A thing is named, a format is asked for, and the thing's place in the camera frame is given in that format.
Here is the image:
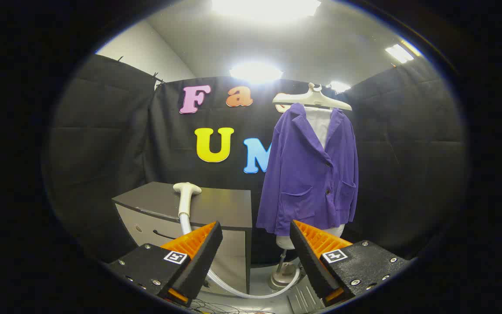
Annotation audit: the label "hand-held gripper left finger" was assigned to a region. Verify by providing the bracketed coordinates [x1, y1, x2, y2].
[108, 221, 224, 308]

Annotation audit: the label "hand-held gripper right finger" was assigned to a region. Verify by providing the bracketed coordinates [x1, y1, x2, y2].
[289, 220, 410, 306]

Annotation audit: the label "purple corduroy jacket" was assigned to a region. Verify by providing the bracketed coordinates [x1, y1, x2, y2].
[256, 103, 359, 236]

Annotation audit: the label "white clothes hanger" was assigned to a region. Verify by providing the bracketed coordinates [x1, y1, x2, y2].
[272, 83, 353, 111]

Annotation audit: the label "metal mannequin stand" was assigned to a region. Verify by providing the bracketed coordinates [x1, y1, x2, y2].
[268, 249, 300, 290]

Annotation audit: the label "grey ribbed floor plate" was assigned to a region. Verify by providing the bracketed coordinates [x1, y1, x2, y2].
[287, 276, 326, 314]

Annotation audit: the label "grey cabinet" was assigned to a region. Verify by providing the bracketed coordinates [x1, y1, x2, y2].
[112, 181, 253, 295]

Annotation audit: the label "white mannequin torso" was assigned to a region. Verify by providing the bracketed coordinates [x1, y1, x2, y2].
[276, 106, 346, 250]

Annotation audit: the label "round ceiling light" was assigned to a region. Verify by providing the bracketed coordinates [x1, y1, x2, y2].
[229, 62, 283, 84]

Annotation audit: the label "rectangular ceiling light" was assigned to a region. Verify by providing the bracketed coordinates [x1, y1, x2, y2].
[385, 40, 421, 64]

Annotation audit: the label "large ceiling light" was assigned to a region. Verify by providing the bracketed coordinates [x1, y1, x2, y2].
[211, 0, 322, 20]

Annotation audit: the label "thin dark cables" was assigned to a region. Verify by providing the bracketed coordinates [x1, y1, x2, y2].
[188, 299, 273, 314]

